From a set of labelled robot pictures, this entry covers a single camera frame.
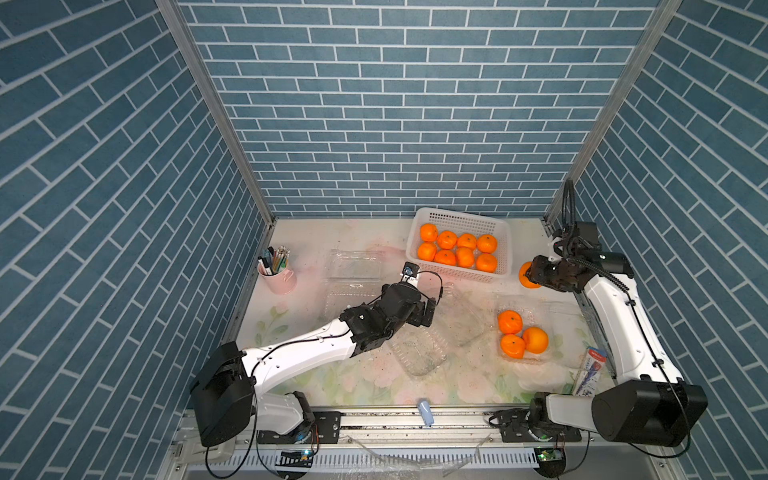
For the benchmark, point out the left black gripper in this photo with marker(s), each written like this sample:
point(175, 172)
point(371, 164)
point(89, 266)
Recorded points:
point(417, 319)

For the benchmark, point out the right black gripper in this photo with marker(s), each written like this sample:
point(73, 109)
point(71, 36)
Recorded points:
point(534, 270)

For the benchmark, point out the clear plastic clamshell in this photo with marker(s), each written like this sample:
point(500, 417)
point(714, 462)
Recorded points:
point(351, 278)
point(457, 323)
point(568, 335)

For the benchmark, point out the orange box one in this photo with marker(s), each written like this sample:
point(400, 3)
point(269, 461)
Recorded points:
point(509, 322)
point(486, 263)
point(428, 233)

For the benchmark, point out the orange box three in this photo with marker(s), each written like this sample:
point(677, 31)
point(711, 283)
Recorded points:
point(513, 346)
point(445, 257)
point(446, 240)

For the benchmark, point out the white perforated plastic basket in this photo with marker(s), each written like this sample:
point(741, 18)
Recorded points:
point(461, 223)

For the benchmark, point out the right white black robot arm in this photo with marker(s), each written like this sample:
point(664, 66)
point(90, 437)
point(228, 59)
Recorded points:
point(650, 404)

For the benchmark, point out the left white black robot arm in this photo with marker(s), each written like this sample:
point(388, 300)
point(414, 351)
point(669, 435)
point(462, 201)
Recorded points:
point(235, 385)

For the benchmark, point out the blue white packaged item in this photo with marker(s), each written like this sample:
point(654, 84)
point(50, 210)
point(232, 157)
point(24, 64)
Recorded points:
point(589, 374)

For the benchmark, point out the small light blue cylinder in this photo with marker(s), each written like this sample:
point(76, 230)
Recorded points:
point(425, 412)

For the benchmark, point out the pink metal pen bucket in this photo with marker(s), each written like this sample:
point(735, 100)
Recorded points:
point(273, 266)

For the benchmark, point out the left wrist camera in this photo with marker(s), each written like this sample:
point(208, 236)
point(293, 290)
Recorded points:
point(409, 271)

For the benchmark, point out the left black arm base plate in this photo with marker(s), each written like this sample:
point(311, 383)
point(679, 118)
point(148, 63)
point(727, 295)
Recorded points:
point(324, 429)

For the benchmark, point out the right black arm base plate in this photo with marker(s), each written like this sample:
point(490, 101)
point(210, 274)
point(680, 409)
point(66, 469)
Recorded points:
point(514, 426)

